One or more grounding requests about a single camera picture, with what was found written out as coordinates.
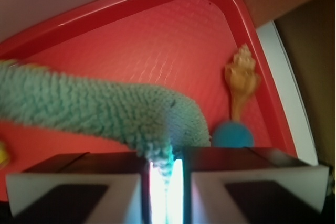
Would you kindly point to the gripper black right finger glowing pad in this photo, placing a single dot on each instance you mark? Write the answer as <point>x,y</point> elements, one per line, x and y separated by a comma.
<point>251,185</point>

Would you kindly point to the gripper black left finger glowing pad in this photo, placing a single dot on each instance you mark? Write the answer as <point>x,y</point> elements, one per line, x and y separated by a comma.
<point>82,188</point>

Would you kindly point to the blue-green knitted cloth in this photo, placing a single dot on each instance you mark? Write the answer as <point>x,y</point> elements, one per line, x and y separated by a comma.
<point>153,120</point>

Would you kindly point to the blue dimpled ball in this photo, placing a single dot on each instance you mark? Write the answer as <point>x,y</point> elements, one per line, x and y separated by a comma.
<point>232,135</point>

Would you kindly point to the orange conch seashell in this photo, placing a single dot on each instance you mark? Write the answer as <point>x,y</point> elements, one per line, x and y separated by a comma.
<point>242,80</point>

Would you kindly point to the red plastic tray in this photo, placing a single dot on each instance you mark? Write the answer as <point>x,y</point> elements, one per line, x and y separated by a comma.
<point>181,44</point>

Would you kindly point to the twisted red yellow rope toy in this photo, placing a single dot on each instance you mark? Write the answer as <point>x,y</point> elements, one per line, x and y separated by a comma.
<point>4,155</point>

